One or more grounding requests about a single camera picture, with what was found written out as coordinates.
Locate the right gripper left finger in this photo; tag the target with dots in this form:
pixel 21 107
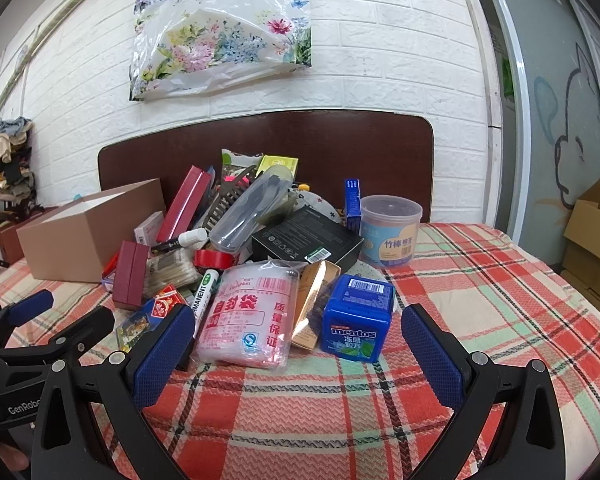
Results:
pixel 67 442

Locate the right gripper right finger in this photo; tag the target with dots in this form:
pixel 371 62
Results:
pixel 528 442

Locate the small red box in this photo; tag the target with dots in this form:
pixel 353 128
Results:
pixel 129 276

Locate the large red gift box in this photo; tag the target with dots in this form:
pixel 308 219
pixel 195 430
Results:
pixel 185 203

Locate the clear plastic cutlery case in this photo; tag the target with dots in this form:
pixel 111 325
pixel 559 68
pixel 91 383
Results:
pixel 245 216

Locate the playing cards box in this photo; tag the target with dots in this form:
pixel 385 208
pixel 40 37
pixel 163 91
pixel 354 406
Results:
pixel 148 317

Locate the brown cardboard storage box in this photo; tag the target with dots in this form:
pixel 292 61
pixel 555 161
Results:
pixel 74 242

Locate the pile of clothes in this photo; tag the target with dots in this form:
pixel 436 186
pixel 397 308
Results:
pixel 17 180

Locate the green white permanent marker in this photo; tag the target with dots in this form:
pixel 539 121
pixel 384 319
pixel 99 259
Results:
pixel 203 296

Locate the cardboard box on floor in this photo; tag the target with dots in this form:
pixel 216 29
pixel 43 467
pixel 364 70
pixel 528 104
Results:
pixel 581 264

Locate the plaid tablecloth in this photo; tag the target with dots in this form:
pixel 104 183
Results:
pixel 326 418

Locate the blue mentos box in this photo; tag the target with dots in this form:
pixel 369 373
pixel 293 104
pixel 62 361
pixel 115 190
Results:
pixel 357 318

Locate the pink white plastic bag pack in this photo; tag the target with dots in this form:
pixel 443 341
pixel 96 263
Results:
pixel 251 317

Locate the red tape roll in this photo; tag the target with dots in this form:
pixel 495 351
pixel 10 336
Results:
pixel 212 259

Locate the cotton swab round container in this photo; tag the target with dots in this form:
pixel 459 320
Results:
pixel 389 227

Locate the gold brown small box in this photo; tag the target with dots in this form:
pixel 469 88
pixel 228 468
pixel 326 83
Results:
pixel 317 280

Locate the herb sachet fabric top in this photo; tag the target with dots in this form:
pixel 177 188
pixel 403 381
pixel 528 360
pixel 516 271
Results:
pixel 233 163

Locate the black product box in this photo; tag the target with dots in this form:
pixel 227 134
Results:
pixel 306 236

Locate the dark wooden headboard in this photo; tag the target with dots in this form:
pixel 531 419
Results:
pixel 389 153

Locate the yellow green medicine box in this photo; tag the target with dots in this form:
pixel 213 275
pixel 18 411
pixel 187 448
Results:
pixel 268 161

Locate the floral plastic bag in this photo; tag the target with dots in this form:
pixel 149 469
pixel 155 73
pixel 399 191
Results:
pixel 184 47

